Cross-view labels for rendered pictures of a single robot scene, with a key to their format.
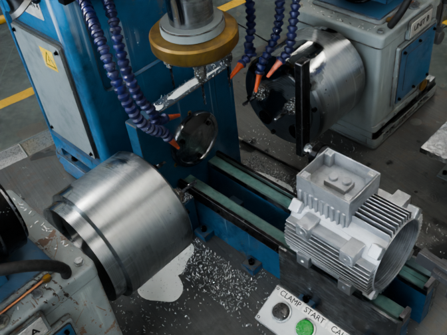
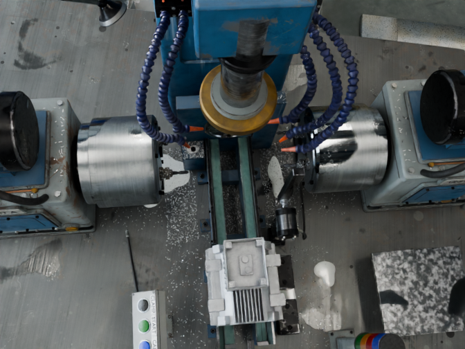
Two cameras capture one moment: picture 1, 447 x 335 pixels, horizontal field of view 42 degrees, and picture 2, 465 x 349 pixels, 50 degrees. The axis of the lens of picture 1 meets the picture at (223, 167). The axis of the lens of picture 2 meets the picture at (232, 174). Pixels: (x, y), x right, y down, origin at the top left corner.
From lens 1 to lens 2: 0.77 m
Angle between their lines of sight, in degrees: 32
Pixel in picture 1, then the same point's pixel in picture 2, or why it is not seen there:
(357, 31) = (399, 153)
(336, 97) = (336, 185)
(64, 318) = (38, 210)
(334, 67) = (351, 167)
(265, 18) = not seen: outside the picture
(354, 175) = (261, 266)
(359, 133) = (364, 194)
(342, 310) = not seen: hidden behind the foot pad
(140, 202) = (126, 175)
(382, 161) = (358, 225)
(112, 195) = (113, 159)
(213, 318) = (156, 237)
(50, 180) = not seen: hidden behind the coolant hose
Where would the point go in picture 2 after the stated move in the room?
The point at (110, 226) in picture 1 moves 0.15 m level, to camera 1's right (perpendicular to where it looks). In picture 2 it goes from (98, 178) to (144, 212)
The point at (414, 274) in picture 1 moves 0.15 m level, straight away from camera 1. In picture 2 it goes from (263, 329) to (309, 305)
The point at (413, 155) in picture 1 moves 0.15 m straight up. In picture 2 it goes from (383, 239) to (400, 230)
